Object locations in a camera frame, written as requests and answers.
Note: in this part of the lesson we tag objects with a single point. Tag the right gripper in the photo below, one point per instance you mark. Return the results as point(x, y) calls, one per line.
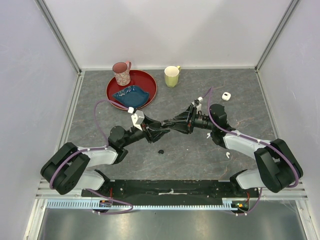
point(184, 122)

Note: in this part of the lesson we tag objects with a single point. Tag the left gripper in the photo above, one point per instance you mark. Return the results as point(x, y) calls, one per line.
point(152, 129)

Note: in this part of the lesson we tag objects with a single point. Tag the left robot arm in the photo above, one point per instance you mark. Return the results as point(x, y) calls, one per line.
point(73, 167)

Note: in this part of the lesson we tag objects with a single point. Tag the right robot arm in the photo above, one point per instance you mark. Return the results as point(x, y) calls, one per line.
point(277, 167)

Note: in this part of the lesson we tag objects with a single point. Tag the white earbud charging case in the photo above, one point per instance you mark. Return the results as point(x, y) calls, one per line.
point(226, 96)

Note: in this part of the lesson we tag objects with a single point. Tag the blue leaf-shaped dish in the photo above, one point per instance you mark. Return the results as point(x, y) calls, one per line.
point(132, 96)

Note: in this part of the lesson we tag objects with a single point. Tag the red round tray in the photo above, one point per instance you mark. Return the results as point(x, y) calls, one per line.
point(137, 77)

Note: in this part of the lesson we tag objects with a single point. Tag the yellow-green mug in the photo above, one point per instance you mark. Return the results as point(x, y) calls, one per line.
point(171, 75)

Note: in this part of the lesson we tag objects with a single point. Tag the pink floral mug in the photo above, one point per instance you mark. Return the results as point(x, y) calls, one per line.
point(121, 72)

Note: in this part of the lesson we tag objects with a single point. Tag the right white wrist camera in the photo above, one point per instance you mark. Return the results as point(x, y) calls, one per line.
point(197, 103)

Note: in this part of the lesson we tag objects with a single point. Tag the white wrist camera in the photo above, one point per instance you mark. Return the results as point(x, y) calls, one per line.
point(137, 117)
point(197, 103)

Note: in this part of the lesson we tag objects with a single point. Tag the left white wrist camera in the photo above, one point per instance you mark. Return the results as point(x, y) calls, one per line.
point(137, 117)

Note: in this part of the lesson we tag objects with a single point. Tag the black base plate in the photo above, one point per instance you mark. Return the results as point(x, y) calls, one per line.
point(174, 192)

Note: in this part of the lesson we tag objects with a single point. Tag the light blue cable duct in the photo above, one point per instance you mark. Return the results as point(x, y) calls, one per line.
point(96, 204)

